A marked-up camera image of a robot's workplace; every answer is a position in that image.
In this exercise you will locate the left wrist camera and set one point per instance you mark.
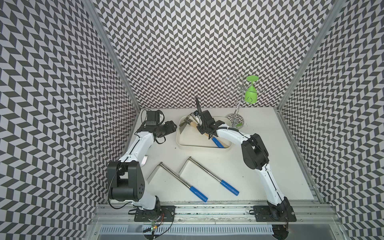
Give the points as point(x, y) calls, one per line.
point(154, 118)

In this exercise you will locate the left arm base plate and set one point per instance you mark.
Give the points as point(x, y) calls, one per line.
point(161, 214)

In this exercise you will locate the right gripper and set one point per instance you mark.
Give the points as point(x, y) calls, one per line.
point(201, 130)

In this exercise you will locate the wooden handle hoe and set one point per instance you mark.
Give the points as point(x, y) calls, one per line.
point(190, 120)

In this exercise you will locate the chrome cup rack stand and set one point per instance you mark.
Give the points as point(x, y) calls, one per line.
point(237, 121)

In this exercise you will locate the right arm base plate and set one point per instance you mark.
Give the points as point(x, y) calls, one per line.
point(274, 214)

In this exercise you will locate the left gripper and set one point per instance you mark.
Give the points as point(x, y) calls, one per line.
point(170, 128)

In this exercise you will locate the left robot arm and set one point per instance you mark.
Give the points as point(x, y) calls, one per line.
point(125, 177)

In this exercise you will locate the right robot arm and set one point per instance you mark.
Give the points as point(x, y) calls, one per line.
point(255, 157)

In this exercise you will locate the aluminium front rail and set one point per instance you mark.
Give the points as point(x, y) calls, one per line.
point(306, 212)

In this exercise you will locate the cream storage box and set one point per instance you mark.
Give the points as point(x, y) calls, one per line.
point(192, 139)

